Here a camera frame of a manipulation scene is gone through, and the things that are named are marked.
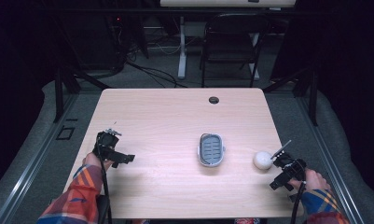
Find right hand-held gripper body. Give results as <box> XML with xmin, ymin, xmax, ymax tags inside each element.
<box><xmin>270</xmin><ymin>139</ymin><xmax>308</xmax><ymax>182</ymax></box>

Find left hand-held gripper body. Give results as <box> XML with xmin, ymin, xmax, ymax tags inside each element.
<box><xmin>92</xmin><ymin>128</ymin><xmax>123</xmax><ymax>161</ymax></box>

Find white ball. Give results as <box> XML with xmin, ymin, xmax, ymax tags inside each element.
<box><xmin>253</xmin><ymin>150</ymin><xmax>273</xmax><ymax>171</ymax></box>

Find person's left hand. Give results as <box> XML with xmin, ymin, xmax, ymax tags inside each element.
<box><xmin>82</xmin><ymin>151</ymin><xmax>114</xmax><ymax>171</ymax></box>

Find person's right hand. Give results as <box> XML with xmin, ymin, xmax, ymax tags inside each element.
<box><xmin>289</xmin><ymin>168</ymin><xmax>332</xmax><ymax>194</ymax></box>

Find person's red patterned clothing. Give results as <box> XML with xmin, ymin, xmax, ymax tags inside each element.
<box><xmin>234</xmin><ymin>217</ymin><xmax>261</xmax><ymax>224</ymax></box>

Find black metal stand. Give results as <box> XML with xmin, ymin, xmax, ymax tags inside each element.
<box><xmin>52</xmin><ymin>66</ymin><xmax>111</xmax><ymax>124</ymax></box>
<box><xmin>262</xmin><ymin>63</ymin><xmax>319</xmax><ymax>127</ymax></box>

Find white soap dish grey insert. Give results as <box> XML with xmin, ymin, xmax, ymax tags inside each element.
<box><xmin>196</xmin><ymin>133</ymin><xmax>227</xmax><ymax>168</ymax></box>

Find dark equipment cabinet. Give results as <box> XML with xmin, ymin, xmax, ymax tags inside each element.
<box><xmin>62</xmin><ymin>12</ymin><xmax>128</xmax><ymax>71</ymax></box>

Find white desk with legs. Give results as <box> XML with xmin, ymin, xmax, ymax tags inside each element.
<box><xmin>159</xmin><ymin>0</ymin><xmax>298</xmax><ymax>80</ymax></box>

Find black folding chair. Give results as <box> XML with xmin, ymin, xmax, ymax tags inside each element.
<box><xmin>200</xmin><ymin>12</ymin><xmax>271</xmax><ymax>89</ymax></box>

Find right hand-held gripper black cable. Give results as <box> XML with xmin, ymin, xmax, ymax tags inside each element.
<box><xmin>288</xmin><ymin>174</ymin><xmax>308</xmax><ymax>224</ymax></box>

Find hand-held gripper black cable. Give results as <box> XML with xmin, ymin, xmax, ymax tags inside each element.
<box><xmin>95</xmin><ymin>146</ymin><xmax>113</xmax><ymax>224</ymax></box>
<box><xmin>288</xmin><ymin>174</ymin><xmax>308</xmax><ymax>224</ymax></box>

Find left hand-held gripper black cable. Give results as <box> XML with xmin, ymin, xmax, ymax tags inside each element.
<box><xmin>95</xmin><ymin>146</ymin><xmax>113</xmax><ymax>224</ymax></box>

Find aluminium floor rail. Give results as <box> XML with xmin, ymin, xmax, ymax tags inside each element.
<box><xmin>295</xmin><ymin>92</ymin><xmax>365</xmax><ymax>224</ymax></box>
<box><xmin>0</xmin><ymin>92</ymin><xmax>80</xmax><ymax>224</ymax></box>

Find black floor cables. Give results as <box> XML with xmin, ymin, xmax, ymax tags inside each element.
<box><xmin>113</xmin><ymin>34</ymin><xmax>188</xmax><ymax>89</ymax></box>

